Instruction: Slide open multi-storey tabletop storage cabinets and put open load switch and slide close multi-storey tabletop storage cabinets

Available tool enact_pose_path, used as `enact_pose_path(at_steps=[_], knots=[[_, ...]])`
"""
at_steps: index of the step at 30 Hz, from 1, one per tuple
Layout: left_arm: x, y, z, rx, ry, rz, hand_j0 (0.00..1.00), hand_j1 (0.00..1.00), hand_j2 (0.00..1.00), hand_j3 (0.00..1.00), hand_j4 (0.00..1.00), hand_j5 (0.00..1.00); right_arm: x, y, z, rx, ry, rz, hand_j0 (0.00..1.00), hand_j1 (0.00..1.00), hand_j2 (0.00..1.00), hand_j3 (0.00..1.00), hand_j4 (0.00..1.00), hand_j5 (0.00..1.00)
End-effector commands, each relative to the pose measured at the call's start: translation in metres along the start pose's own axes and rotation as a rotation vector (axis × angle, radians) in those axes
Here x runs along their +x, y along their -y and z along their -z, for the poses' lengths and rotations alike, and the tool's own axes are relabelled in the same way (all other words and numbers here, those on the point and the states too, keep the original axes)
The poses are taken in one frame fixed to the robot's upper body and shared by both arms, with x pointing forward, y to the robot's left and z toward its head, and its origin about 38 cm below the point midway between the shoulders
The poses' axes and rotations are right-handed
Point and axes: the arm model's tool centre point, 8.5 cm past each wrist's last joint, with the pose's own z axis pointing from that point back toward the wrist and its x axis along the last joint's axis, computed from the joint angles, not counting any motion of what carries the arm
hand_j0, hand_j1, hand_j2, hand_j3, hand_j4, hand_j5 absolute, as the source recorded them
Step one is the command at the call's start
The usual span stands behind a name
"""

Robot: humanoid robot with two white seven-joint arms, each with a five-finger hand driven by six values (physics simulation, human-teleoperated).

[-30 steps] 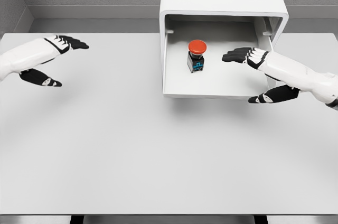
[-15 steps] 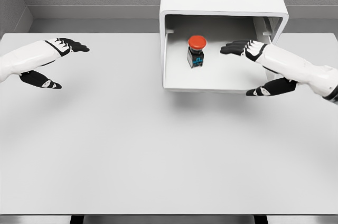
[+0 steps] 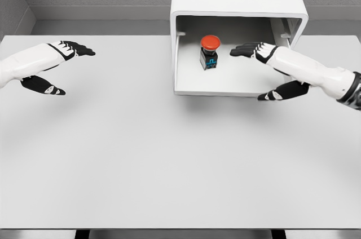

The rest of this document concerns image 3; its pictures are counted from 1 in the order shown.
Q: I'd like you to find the red button load switch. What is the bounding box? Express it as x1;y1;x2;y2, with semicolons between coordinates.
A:
199;34;222;72

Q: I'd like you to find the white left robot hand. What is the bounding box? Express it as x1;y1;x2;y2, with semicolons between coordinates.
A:
11;40;96;96

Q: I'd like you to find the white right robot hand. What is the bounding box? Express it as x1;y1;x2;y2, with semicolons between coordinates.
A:
229;42;323;102

